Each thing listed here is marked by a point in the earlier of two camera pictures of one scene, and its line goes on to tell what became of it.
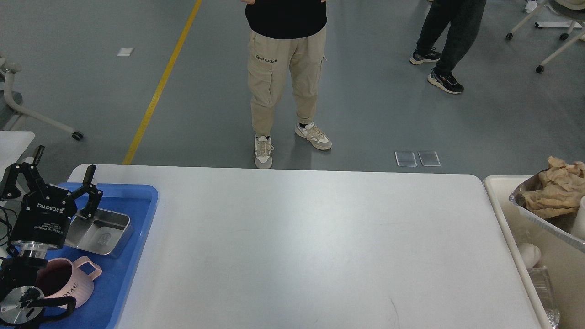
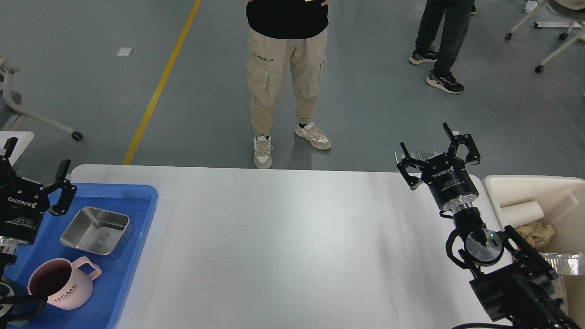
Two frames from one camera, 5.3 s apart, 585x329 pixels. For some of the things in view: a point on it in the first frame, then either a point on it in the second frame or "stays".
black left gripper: x=45 y=214 → x=23 y=202
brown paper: x=561 y=188 → x=538 y=234
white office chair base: x=540 y=68 stays
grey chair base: x=12 y=116 stays
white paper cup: x=578 y=229 → x=516 y=214
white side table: x=13 y=145 stays
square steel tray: x=108 y=232 stays
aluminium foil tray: x=560 y=226 → x=567 y=264
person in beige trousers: x=282 y=33 stays
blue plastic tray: x=98 y=311 stays
